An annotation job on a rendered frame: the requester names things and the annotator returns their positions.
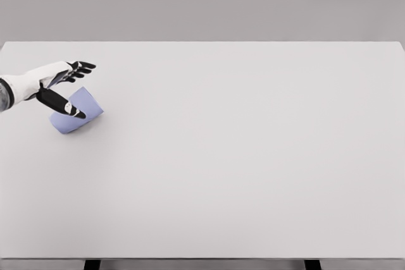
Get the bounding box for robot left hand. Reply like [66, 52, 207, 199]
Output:
[30, 60, 97, 120]

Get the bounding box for light blue cup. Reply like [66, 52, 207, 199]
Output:
[48, 86, 105, 135]

